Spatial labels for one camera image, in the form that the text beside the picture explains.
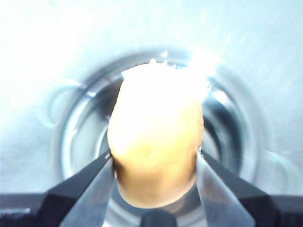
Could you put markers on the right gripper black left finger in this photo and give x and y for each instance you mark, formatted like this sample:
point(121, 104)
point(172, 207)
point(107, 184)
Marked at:
point(71, 203)

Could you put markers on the pale green electric steamer pot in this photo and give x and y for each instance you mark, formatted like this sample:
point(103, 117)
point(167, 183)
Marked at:
point(47, 47)

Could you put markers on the brown potato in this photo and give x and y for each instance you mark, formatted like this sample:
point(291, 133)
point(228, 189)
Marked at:
point(154, 142)

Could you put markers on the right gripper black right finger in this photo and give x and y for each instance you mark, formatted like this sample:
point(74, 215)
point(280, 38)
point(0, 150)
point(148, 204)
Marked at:
point(236, 203)

